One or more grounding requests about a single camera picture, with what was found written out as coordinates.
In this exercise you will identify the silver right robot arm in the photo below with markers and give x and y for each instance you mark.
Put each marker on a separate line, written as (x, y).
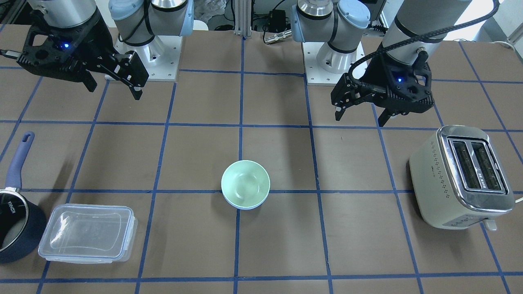
(138, 21)

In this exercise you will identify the green bowl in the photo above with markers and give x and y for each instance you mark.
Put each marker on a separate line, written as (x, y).
(245, 178)

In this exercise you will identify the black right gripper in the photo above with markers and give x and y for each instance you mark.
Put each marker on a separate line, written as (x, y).
(97, 44)

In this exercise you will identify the aluminium frame post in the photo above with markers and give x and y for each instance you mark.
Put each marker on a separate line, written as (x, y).
(242, 18)

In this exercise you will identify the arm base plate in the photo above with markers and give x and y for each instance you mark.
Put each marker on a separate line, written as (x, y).
(324, 66)
(160, 57)

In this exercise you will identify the clear plastic food container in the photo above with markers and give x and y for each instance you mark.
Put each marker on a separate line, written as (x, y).
(89, 234)

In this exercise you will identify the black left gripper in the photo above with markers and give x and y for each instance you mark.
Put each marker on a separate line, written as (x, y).
(375, 72)

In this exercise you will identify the dark blue saucepan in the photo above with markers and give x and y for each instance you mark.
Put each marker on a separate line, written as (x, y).
(22, 224)

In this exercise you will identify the silver cream toaster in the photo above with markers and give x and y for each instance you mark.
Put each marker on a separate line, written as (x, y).
(459, 180)

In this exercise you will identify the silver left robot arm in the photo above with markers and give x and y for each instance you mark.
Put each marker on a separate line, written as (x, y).
(341, 24)

